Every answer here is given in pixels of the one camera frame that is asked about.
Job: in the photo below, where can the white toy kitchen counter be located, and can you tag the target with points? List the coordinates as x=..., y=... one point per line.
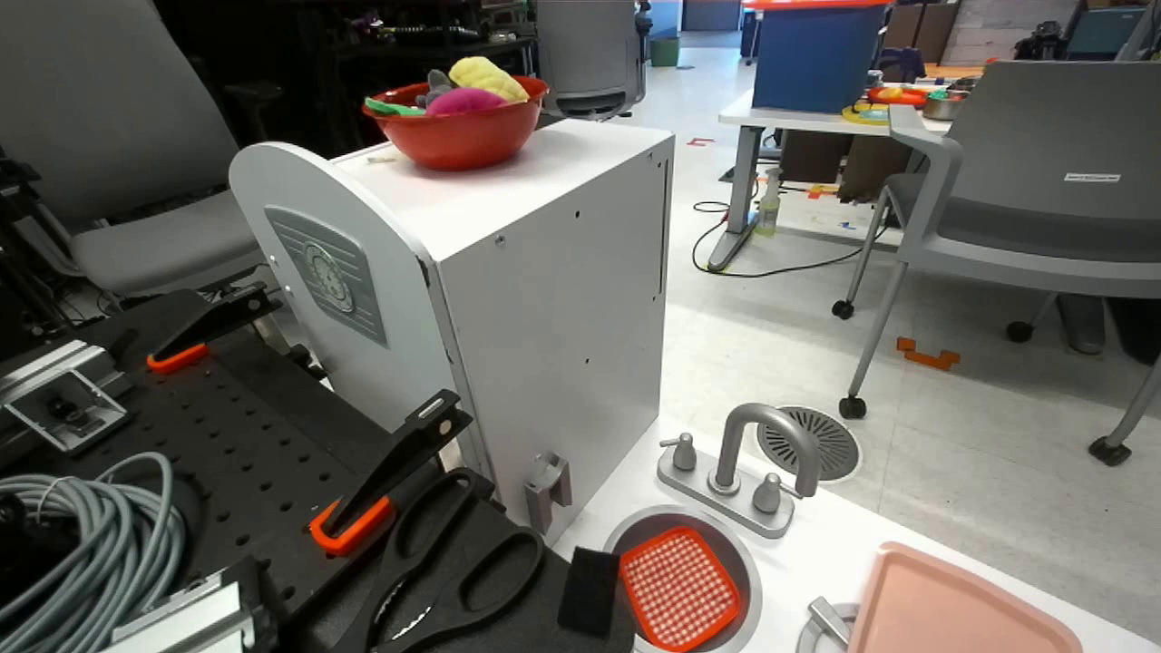
x=836, y=521

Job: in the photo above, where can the silver aluminium extrusion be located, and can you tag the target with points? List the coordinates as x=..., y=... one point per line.
x=184, y=619

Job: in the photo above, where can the grey round burner grate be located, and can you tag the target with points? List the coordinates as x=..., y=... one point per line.
x=823, y=622

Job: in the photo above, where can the orange mesh sink strainer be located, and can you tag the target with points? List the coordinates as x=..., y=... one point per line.
x=680, y=589

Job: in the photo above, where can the magenta tulip plush toy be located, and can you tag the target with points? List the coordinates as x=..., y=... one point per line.
x=465, y=101

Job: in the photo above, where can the grey swivel chair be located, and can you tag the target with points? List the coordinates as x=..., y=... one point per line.
x=587, y=48

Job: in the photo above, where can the small bottle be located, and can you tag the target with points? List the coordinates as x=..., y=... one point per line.
x=766, y=204

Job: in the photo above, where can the silver box with black square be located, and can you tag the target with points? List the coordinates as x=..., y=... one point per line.
x=66, y=411

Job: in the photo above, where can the blue bin with orange lid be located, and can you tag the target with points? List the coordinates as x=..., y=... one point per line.
x=817, y=60

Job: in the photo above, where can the white cabinet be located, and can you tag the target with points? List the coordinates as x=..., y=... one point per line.
x=546, y=291

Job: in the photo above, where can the black perforated board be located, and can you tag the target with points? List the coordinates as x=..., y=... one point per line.
x=230, y=422

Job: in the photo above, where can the green bin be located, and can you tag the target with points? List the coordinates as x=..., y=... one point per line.
x=665, y=48

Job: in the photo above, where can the red plastic bowl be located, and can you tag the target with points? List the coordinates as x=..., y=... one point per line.
x=457, y=138

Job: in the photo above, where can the grey mouse plush toy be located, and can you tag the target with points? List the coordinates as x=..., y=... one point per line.
x=436, y=83

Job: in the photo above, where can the black rectangular block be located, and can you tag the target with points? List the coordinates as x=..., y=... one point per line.
x=590, y=593

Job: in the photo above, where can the yellow sandwich plush toy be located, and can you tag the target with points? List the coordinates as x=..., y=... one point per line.
x=491, y=78

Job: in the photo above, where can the white desk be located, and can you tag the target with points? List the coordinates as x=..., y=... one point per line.
x=785, y=113

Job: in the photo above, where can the grey toy faucet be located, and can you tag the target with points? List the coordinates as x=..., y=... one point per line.
x=732, y=454

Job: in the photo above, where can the brown cardboard box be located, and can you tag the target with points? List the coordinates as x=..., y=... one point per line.
x=864, y=164

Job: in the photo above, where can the pink cutting board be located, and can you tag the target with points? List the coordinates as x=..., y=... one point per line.
x=957, y=612

